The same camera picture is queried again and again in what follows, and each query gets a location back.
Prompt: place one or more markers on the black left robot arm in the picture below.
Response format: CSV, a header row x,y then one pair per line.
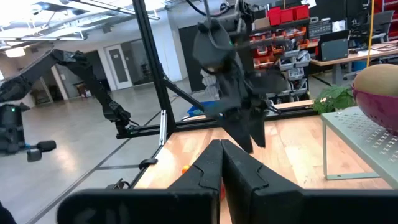
x,y
230,12

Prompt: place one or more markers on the grey equipment box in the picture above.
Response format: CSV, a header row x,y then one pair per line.
x,y
334,49

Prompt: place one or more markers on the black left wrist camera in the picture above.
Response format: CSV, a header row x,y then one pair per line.
x,y
214,43

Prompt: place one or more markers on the pale green perforated metal shelf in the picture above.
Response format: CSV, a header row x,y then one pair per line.
x,y
367,137

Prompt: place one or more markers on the long wooden desk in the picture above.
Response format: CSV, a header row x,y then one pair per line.
x,y
351,57

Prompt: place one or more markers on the green leafy plant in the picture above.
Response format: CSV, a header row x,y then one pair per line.
x,y
332,98

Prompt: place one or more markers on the yellow orange small pear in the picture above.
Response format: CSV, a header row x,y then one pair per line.
x,y
186,169

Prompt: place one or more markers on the purple plastic colander bowl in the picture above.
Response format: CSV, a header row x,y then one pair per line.
x,y
379,109

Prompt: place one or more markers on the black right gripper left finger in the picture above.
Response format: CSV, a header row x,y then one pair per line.
x,y
192,202

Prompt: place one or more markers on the yellow fruit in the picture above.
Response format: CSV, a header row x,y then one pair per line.
x,y
379,79

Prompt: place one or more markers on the silver aluminium bracket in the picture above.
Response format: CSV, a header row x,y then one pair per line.
x,y
163,127

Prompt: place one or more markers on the black background robot arm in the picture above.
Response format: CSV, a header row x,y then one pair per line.
x,y
12,130
37,67

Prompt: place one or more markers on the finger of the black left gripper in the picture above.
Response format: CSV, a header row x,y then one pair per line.
x,y
241,130
258,127

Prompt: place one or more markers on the blue plastic bin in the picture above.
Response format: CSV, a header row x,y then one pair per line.
x,y
196,109

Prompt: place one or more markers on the grey door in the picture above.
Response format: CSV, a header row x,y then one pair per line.
x,y
118,67

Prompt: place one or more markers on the red storage bin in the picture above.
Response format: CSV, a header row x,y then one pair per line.
x,y
286,15
301,12
274,17

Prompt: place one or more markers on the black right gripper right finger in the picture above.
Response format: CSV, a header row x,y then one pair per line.
x,y
280,205

